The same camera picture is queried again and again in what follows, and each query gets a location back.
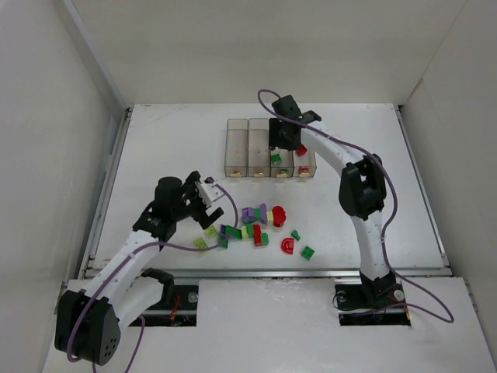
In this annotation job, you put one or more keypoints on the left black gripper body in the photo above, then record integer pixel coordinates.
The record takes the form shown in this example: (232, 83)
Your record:
(198, 206)

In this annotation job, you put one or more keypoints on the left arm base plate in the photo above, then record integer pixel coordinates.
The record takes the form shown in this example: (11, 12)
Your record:
(177, 308)

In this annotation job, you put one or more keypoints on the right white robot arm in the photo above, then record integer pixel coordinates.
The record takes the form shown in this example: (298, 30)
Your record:
(362, 189)

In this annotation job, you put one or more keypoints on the green wedge lego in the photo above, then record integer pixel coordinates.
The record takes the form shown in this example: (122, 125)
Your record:
(296, 235)

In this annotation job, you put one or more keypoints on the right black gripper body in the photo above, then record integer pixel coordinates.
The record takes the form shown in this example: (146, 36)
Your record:
(283, 141)

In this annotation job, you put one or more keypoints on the red square lego brick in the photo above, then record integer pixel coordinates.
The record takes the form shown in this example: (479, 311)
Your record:
(302, 150)

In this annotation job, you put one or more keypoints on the purple lime lego cluster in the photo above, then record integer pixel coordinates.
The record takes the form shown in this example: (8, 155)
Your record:
(261, 214)

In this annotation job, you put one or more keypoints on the aluminium rail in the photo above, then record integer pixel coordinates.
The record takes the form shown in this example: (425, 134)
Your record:
(312, 273)

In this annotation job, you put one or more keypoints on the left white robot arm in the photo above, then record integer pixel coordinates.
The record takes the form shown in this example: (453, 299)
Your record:
(90, 321)

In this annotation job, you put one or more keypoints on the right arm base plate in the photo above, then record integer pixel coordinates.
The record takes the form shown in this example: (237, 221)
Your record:
(355, 309)

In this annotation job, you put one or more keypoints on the red round lego stack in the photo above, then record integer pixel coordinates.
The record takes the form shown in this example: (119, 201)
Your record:
(279, 216)

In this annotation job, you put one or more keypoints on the red green lego stack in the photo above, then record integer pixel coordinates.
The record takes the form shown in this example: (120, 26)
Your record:
(255, 233)

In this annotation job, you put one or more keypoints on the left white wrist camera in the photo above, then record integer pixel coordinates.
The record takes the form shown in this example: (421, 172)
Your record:
(210, 191)

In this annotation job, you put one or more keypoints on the red arch lego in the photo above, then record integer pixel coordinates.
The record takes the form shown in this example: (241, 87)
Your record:
(287, 245)

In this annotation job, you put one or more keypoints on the green square lego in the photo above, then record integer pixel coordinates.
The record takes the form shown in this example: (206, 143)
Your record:
(276, 159)
(307, 253)

